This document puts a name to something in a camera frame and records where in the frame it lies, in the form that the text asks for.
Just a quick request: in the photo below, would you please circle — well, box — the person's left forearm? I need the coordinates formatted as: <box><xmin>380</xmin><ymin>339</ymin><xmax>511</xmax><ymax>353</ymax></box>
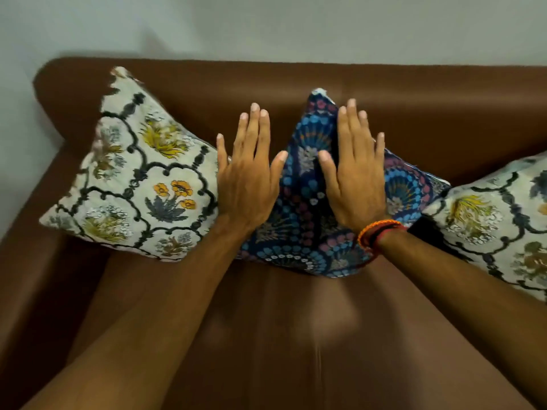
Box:
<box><xmin>21</xmin><ymin>220</ymin><xmax>253</xmax><ymax>410</ymax></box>

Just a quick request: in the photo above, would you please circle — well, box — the orange and red thread wristband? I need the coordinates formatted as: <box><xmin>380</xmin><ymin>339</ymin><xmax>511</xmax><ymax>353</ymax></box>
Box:
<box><xmin>357</xmin><ymin>219</ymin><xmax>407</xmax><ymax>256</ymax></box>

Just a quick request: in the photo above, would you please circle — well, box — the blue patterned cushion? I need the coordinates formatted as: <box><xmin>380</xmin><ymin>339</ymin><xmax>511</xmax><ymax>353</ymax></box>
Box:
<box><xmin>239</xmin><ymin>88</ymin><xmax>451</xmax><ymax>279</ymax></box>

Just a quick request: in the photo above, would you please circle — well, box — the person's right forearm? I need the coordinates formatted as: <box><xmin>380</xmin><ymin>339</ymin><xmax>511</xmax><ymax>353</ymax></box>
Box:
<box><xmin>376</xmin><ymin>228</ymin><xmax>547</xmax><ymax>408</ymax></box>

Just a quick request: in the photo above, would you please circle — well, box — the white floral cushion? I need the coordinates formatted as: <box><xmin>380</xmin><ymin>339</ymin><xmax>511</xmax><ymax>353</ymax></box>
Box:
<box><xmin>421</xmin><ymin>151</ymin><xmax>547</xmax><ymax>303</ymax></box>
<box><xmin>39</xmin><ymin>66</ymin><xmax>221</xmax><ymax>263</ymax></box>

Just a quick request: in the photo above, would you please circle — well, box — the person's right hand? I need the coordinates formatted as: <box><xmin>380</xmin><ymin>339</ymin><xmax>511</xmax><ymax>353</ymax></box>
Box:
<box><xmin>318</xmin><ymin>98</ymin><xmax>390</xmax><ymax>233</ymax></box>

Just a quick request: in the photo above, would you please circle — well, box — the brown sofa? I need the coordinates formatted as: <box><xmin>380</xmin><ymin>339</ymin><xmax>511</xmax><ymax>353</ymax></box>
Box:
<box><xmin>0</xmin><ymin>57</ymin><xmax>547</xmax><ymax>410</ymax></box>

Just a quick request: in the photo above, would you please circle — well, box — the person's left hand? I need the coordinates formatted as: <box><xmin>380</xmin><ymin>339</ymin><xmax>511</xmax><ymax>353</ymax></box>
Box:
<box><xmin>216</xmin><ymin>102</ymin><xmax>289</xmax><ymax>233</ymax></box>

